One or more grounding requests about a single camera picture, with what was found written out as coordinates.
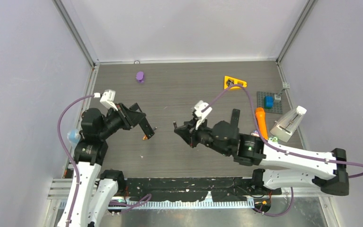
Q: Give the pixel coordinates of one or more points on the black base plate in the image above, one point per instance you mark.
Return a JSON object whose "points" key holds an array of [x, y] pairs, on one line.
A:
{"points": [[191, 193]]}

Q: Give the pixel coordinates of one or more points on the grey lego baseplate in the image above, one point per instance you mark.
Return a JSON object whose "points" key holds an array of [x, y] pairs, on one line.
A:
{"points": [[277, 107]]}

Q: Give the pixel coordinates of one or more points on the small ice cream toy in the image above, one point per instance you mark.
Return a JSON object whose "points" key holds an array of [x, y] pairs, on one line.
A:
{"points": [[255, 133]]}

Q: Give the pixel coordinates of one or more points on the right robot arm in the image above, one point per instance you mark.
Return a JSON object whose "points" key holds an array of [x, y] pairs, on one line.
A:
{"points": [[279, 165]]}

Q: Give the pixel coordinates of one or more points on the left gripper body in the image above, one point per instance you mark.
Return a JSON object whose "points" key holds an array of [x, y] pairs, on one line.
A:
{"points": [[123, 113]]}

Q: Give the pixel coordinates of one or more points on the grey lego technic beam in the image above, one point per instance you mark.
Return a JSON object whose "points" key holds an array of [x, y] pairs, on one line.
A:
{"points": [[277, 96]]}

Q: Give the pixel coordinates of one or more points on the yellow triangular toy block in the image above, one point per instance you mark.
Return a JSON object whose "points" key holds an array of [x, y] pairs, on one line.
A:
{"points": [[229, 81]]}

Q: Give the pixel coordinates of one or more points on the green frog toy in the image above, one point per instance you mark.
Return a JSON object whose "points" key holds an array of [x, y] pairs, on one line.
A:
{"points": [[273, 139]]}

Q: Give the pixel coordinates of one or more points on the purple plastic cap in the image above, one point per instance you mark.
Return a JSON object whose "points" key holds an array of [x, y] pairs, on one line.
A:
{"points": [[140, 77]]}

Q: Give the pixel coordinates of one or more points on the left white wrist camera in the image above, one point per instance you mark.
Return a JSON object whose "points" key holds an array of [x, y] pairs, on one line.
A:
{"points": [[107, 99]]}

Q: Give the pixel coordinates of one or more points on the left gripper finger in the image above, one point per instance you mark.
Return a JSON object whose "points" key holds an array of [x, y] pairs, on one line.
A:
{"points": [[146, 128], [135, 115]]}

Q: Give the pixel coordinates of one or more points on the blue lego brick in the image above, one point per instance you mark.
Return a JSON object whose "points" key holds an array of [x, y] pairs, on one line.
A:
{"points": [[268, 102]]}

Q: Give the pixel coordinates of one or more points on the orange plastic flashlight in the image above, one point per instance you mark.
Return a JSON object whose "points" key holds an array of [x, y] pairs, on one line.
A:
{"points": [[261, 121]]}

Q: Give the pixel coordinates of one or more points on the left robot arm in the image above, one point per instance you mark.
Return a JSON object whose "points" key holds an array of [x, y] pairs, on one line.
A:
{"points": [[92, 189]]}

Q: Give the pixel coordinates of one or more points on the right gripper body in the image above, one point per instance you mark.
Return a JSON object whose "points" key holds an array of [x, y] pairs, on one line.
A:
{"points": [[196, 135]]}

